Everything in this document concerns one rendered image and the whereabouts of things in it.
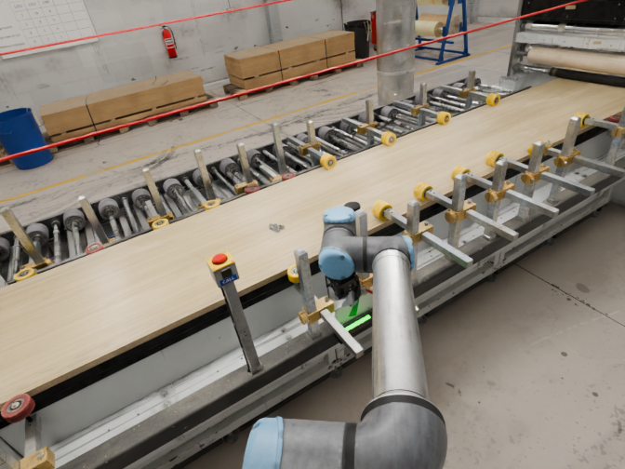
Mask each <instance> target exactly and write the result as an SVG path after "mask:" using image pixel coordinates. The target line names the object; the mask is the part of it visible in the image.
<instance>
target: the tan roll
mask: <svg viewBox="0 0 625 469"><path fill-rule="evenodd" d="M519 55H520V56H527V61H528V62H531V63H537V64H545V65H551V66H558V67H566V68H572V69H579V70H586V71H593V72H599V73H607V74H619V75H625V55H616V54H606V53H597V52H588V51H578V50H570V49H561V48H551V47H532V48H531V49H530V50H529V52H528V51H520V53H519Z"/></svg>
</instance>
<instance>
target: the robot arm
mask: <svg viewBox="0 0 625 469"><path fill-rule="evenodd" d="M355 220H356V217H355V213H354V211H353V210H352V209H351V208H347V207H333V208H330V209H328V210H326V211H325V213H324V215H323V222H324V232H323V238H322V244H321V248H320V251H319V255H318V258H319V262H318V263H319V267H320V270H321V271H322V272H323V274H324V275H325V278H326V279H328V280H329V281H330V283H329V284H327V280H326V287H327V288H328V287H332V288H333V290H334V292H335V295H336V297H335V300H336V301H341V300H345V299H346V300H345V301H344V302H343V303H342V305H341V306H342V307H345V306H348V305H350V306H351V307H353V306H354V305H355V304H356V303H357V301H358V300H359V298H360V296H361V288H360V287H361V286H360V281H359V277H358V276H357V274H356V272H357V273H371V274H373V314H372V395H371V401H370V402H369V403H368V404H367V405H366V406H365V407H364V409H363V411H362V414H361V422H359V423H354V422H327V421H311V420H296V419H282V417H278V416H277V417H275V418H262V419H259V420H258V421H257V422H256V423H255V424H254V426H253V428H252V430H251V432H250V435H249V438H248V441H247V445H246V452H245V457H244V462H243V468H242V469H443V467H444V465H445V457H446V453H447V432H446V428H445V419H444V416H443V414H442V412H441V410H440V409H439V408H437V407H436V406H435V405H434V404H433V402H431V401H430V397H429V391H428V384H427V378H426V372H425V366H424V360H423V353H422V347H421V341H420V335H419V323H418V317H417V311H416V304H415V299H414V292H413V286H412V280H411V273H410V272H411V271H413V270H414V267H415V252H414V247H413V242H412V239H411V238H410V237H409V236H401V235H397V236H356V221H355Z"/></svg>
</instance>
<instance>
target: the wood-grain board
mask: <svg viewBox="0 0 625 469"><path fill-rule="evenodd" d="M624 106H625V94H623V93H617V92H612V91H606V90H601V89H595V88H589V87H579V86H573V85H568V84H562V83H556V82H551V81H548V82H545V83H543V84H540V85H537V86H535V87H532V88H529V89H526V90H524V91H521V92H518V93H516V94H513V95H511V96H509V97H506V98H503V99H501V100H499V103H498V105H496V106H492V105H488V104H487V105H484V106H482V107H479V108H476V109H474V110H471V111H468V112H467V113H464V114H460V115H457V116H455V117H452V118H451V120H450V122H449V123H448V124H447V125H442V124H439V123H437V124H434V125H432V126H429V127H426V128H423V129H421V130H418V131H415V132H413V133H410V134H407V135H405V136H403V137H400V138H398V139H396V142H395V144H394V145H392V146H388V145H386V144H381V145H379V146H376V147H373V148H371V149H368V150H365V151H363V152H361V153H358V154H354V155H351V156H349V157H346V158H344V159H341V160H339V161H337V163H336V165H335V166H334V167H333V168H332V169H327V168H325V167H320V168H317V169H315V170H312V171H309V172H307V173H304V174H302V175H299V176H297V177H295V178H292V179H289V180H287V181H282V182H280V183H277V184H275V185H273V186H270V187H268V188H265V189H262V190H260V191H257V192H255V193H253V194H248V195H246V196H243V197H240V198H238V199H235V200H233V201H231V202H228V203H226V204H223V205H220V206H218V207H215V208H212V209H209V210H206V211H204V212H201V213H198V214H196V215H193V216H191V217H189V218H186V219H184V220H181V221H177V222H174V223H171V224H169V225H167V226H164V227H162V228H159V229H156V230H154V231H151V232H149V233H147V234H143V235H140V236H137V237H135V238H132V239H129V240H127V241H125V242H122V243H120V244H117V245H114V246H112V247H109V248H106V249H103V250H101V251H98V252H95V253H93V254H90V255H87V256H85V257H83V258H80V259H78V260H75V261H71V262H68V263H66V264H63V265H61V266H59V267H56V268H53V269H51V270H48V271H45V272H43V273H41V274H38V275H34V276H32V277H29V278H26V279H24V280H21V281H19V282H17V283H14V284H11V285H9V286H6V287H3V288H0V411H1V410H2V408H3V406H4V405H5V403H6V402H7V401H8V400H9V399H11V398H12V397H14V396H16V395H20V394H27V395H29V396H33V395H36V394H38V393H40V392H43V391H45V390H46V389H48V388H50V387H52V386H54V385H56V384H58V383H60V382H64V381H66V380H68V379H70V378H71V377H73V376H75V375H77V374H79V373H81V372H84V371H86V370H88V369H91V368H93V367H95V366H97V365H98V364H100V363H102V362H105V361H107V360H109V359H111V358H113V357H115V356H117V355H120V354H122V353H123V352H126V351H128V350H130V349H132V348H134V347H136V346H138V345H140V344H142V343H144V342H147V341H149V340H151V339H153V338H155V337H157V336H159V335H161V334H163V333H165V332H168V331H170V330H171V329H173V328H176V327H178V326H180V325H182V324H184V323H186V322H189V321H191V320H193V319H195V318H196V317H198V316H200V315H203V314H205V313H207V312H210V311H212V310H214V309H216V308H218V307H220V306H221V305H223V304H225V303H226V302H225V300H224V297H223V294H222V291H221V289H220V288H218V286H217V284H216V283H215V281H214V280H213V278H212V276H211V274H210V272H209V269H208V266H207V264H206V259H207V258H210V257H212V256H214V255H217V254H219V253H221V252H223V251H225V250H227V251H228V252H229V253H230V255H231V256H232V258H233V259H234V261H235V264H236V267H237V270H238V274H239V276H240V279H238V280H235V281H234V284H235V286H236V289H237V293H238V296H239V297H241V296H243V295H245V294H247V293H248V292H251V291H253V290H255V289H257V288H260V287H262V286H264V285H266V284H268V283H270V282H272V281H274V280H276V279H278V278H280V277H282V276H284V275H287V270H288V268H289V267H290V266H292V265H294V264H296V261H295V256H294V250H296V249H298V248H304V249H305V250H306V251H307V252H308V258H309V263H311V262H314V261H317V260H319V258H318V255H319V251H320V248H321V244H322V238H323V232H324V222H323V215H324V213H325V211H326V210H328V209H330V208H333V207H344V205H345V204H346V203H348V202H358V203H359V204H360V205H361V210H363V211H364V212H366V213H367V230H368V235H371V234H373V233H375V232H377V231H379V230H381V229H383V228H385V227H387V226H389V225H391V224H393V223H394V222H393V221H390V220H389V219H387V220H385V221H382V220H380V219H379V218H377V217H376V216H374V215H373V213H372V208H373V206H374V204H375V203H376V202H377V201H379V200H383V201H385V202H387V203H388V204H390V205H392V210H394V211H396V212H397V213H398V214H400V215H401V216H403V217H405V218H406V210H407V203H408V202H410V201H412V200H415V201H417V202H419V203H420V209H419V211H421V210H423V209H425V208H427V207H429V206H431V205H433V204H435V203H436V202H434V201H432V200H431V199H429V200H427V201H422V200H420V199H418V198H416V197H415V196H414V194H413V192H414V188H415V186H416V185H417V184H418V183H419V182H422V181H423V182H425V183H427V184H429V185H431V186H432V188H433V190H434V191H435V192H437V193H439V194H441V195H443V196H445V197H449V196H451V195H453V186H454V181H453V180H452V179H451V173H452V170H453V169H454V168H455V167H456V166H463V167H465V168H468V169H469V170H470V172H471V173H472V174H474V175H477V176H478V177H481V178H483V179H488V178H490V177H492V176H494V170H495V168H494V167H491V166H489V165H487V164H486V163H485V158H486V156H487V154H488V153H489V152H490V151H492V150H494V151H497V152H500V153H503V154H504V157H507V158H510V159H511V160H514V161H516V162H519V163H522V162H524V161H526V160H527V159H529V158H530V155H529V153H528V152H527V149H528V148H529V147H530V146H531V144H532V143H535V142H536V141H538V140H540V139H543V140H544V142H546V141H550V142H549V144H552V147H554V146H556V145H558V144H560V143H562V142H564V140H565V134H566V131H567V127H568V123H569V120H570V118H571V117H573V116H575V114H576V113H578V112H581V113H585V114H589V115H590V117H592V118H597V119H600V120H605V121H608V118H609V116H610V115H613V114H618V115H621V114H622V112H623V109H624ZM270 223H272V224H275V223H277V224H283V225H284V226H285V229H283V230H281V233H276V234H274V233H273V231H272V230H270V229H269V228H270V227H269V225H270Z"/></svg>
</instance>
